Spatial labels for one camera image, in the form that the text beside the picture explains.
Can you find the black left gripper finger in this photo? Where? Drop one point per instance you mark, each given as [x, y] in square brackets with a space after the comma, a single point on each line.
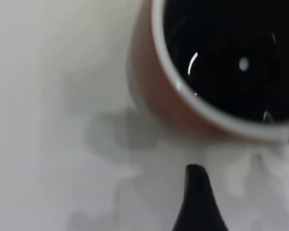
[198, 207]

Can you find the red ceramic mug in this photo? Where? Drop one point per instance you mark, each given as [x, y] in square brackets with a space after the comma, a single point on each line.
[159, 108]

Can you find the dark coffee liquid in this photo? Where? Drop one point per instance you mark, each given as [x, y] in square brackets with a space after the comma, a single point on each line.
[226, 48]

